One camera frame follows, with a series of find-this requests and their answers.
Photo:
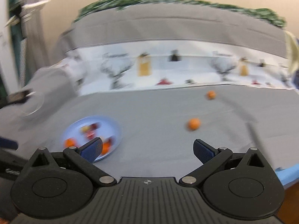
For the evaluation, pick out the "grey curtain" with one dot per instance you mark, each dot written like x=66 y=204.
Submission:
x=37 y=55

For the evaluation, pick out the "yellow-green fruit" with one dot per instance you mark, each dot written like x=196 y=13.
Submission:
x=84 y=129

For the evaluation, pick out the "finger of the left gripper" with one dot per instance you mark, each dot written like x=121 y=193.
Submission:
x=8 y=144

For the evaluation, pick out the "dark red jujube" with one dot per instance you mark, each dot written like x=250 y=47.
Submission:
x=95 y=126
x=110 y=141

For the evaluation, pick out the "netted orange mandarin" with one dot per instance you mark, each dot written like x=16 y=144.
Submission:
x=193 y=124

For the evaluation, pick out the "red cherry tomato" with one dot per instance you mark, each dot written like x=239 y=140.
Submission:
x=90 y=135

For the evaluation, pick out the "light blue plate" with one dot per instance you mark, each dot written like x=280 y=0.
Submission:
x=109 y=127

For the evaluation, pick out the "dark red jujube left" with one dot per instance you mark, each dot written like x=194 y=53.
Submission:
x=95 y=126

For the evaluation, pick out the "grey sofa cover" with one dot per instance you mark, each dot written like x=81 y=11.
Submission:
x=155 y=138

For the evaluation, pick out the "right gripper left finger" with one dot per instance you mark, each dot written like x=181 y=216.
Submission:
x=82 y=158

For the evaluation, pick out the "black smartphone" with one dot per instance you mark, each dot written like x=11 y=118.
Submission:
x=18 y=97

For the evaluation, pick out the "dark red jujube right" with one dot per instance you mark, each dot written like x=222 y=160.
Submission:
x=110 y=141

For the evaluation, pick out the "deer print white cloth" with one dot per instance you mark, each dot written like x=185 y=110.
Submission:
x=145 y=65

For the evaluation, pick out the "smooth orange mandarin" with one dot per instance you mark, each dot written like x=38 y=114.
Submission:
x=70 y=142

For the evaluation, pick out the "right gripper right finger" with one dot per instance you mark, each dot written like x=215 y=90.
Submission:
x=213 y=161

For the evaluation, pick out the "small orange kumquat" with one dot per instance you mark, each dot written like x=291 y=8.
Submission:
x=211 y=95

